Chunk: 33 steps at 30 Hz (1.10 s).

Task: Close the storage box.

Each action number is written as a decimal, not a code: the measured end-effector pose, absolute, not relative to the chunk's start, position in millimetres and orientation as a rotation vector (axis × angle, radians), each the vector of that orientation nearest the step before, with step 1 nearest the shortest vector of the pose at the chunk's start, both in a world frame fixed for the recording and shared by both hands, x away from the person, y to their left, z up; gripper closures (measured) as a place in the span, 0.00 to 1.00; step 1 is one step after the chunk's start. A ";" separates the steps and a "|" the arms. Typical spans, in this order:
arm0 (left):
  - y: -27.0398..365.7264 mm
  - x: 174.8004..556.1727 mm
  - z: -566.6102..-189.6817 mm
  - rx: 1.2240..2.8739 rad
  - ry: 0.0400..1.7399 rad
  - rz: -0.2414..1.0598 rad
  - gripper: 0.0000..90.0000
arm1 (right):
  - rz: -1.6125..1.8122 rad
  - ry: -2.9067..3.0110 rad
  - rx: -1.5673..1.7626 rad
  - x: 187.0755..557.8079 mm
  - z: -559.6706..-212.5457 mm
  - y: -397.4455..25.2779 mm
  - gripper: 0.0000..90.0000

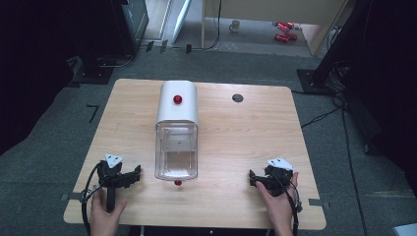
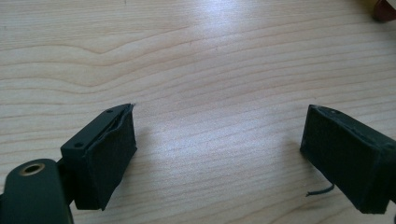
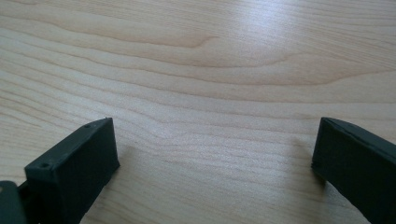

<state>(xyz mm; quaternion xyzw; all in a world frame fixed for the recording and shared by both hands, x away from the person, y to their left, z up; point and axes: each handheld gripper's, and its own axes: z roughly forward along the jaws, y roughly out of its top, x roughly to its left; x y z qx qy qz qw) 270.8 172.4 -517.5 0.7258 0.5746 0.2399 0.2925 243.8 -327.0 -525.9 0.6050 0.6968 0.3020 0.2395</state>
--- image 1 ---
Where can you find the white mug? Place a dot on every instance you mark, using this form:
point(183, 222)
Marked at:
point(235, 26)

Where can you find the black slanted stand with base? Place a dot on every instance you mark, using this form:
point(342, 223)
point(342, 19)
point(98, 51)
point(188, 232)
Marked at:
point(331, 59)

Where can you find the red can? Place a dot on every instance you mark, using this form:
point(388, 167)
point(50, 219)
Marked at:
point(282, 27)
point(281, 37)
point(293, 36)
point(290, 25)

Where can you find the white leaning panel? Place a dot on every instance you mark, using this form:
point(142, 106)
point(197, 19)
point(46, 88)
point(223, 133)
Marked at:
point(181, 19)

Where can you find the black stand base plate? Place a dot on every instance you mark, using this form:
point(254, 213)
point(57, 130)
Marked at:
point(93, 75)

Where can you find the grey table bracket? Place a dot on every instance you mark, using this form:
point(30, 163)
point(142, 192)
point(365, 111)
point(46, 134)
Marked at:
point(319, 203)
point(70, 196)

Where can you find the round grey table grommet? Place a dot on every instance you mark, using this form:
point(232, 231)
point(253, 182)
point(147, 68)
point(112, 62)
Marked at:
point(237, 98)

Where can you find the white and clear plastic box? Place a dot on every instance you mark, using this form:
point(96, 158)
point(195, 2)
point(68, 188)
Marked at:
point(177, 131)

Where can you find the person's right hand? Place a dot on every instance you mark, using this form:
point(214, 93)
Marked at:
point(280, 209)

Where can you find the white object corner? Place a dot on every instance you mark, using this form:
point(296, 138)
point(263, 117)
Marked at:
point(405, 230)

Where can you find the person's left hand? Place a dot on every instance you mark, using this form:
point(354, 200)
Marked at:
point(101, 213)

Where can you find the red round knob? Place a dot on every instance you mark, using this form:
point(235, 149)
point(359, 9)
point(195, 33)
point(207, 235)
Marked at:
point(177, 99)

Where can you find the light wooden desk frame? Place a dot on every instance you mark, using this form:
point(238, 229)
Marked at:
point(272, 10)

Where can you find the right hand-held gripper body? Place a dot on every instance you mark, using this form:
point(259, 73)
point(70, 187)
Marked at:
point(277, 178)

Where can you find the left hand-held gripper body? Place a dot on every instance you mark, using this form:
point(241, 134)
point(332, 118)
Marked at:
point(111, 179)

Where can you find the small red ball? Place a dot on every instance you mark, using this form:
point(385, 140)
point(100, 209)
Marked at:
point(178, 183)

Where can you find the black cabinet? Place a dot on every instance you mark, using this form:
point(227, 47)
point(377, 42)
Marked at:
point(132, 23)

